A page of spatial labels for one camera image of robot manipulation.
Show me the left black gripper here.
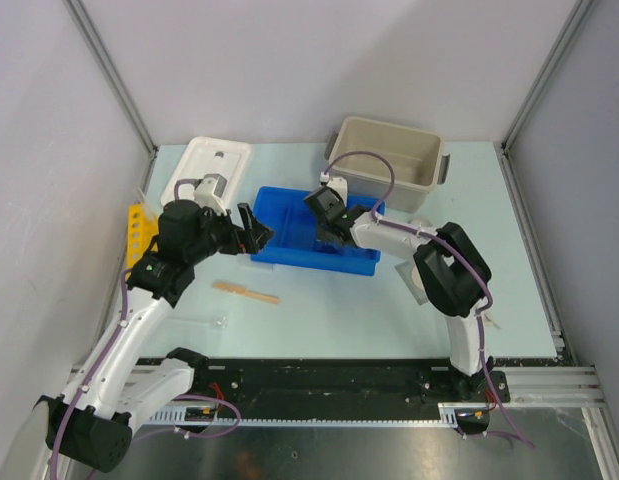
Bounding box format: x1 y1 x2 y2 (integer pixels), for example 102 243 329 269
185 202 274 265

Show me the clear glass test tube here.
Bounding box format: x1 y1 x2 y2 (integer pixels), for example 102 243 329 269
135 188 159 220

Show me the white evaporating dish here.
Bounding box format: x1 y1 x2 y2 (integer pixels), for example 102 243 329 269
410 217 432 227

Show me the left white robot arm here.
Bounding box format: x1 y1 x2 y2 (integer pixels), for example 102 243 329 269
40 199 274 479

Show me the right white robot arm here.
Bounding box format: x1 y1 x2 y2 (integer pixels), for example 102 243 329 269
304 185 493 401

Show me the blue divided plastic tray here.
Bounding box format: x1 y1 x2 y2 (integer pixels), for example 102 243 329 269
252 186 381 276

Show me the wooden test tube clamp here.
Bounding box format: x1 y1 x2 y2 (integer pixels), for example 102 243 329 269
213 282 280 305

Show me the beige plastic storage bin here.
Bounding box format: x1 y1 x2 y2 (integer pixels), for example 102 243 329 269
324 116 450 214

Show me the white plastic bin lid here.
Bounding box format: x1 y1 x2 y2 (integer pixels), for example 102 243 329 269
160 136 253 214

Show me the yellow test tube rack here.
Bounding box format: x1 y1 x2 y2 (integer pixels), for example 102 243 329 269
126 203 158 269

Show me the clay pipe triangle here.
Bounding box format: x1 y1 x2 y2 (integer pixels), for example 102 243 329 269
484 312 501 330

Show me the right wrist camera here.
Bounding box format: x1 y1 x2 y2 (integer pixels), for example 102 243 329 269
319 172 348 203

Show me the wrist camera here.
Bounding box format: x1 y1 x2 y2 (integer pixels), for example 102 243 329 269
194 173 228 214
319 172 348 203

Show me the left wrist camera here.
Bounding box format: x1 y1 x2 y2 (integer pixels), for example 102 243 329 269
194 173 228 214

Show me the wire gauze with ceramic centre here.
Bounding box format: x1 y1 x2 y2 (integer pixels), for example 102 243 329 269
395 262 429 305

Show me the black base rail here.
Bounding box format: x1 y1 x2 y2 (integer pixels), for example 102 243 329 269
153 357 510 421

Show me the white slotted cable duct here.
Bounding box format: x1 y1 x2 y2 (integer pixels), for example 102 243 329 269
148 402 495 429

